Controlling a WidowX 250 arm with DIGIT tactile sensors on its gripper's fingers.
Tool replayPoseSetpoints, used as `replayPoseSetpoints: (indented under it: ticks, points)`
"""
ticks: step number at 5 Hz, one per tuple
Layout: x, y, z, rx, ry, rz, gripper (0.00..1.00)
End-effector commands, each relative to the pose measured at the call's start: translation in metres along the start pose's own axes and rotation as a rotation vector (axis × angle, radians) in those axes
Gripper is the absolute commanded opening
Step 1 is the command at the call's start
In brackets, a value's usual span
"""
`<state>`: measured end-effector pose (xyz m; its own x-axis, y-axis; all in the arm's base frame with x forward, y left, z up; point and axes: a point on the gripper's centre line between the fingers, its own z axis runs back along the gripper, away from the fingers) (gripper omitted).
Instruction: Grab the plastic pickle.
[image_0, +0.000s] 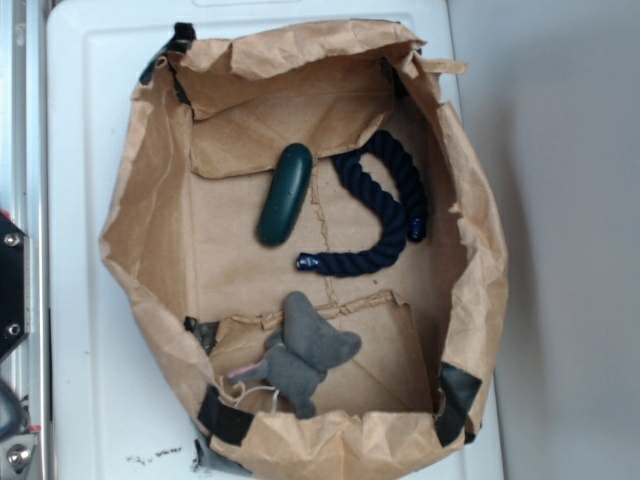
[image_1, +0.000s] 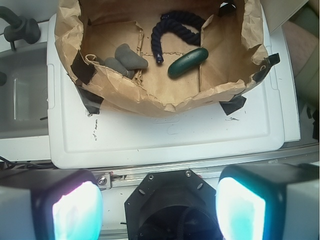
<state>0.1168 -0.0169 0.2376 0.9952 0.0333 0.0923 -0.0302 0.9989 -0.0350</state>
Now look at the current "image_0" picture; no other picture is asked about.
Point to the dark green plastic pickle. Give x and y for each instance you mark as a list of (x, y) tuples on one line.
[(286, 195)]

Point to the brown paper bag bin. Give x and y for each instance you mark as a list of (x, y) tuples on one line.
[(398, 240)]

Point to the grey plush elephant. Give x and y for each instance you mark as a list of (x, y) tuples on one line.
[(299, 355)]

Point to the black metal bracket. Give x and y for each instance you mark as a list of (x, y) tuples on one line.
[(15, 316)]

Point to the aluminium frame rail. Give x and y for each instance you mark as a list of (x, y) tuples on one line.
[(26, 425)]

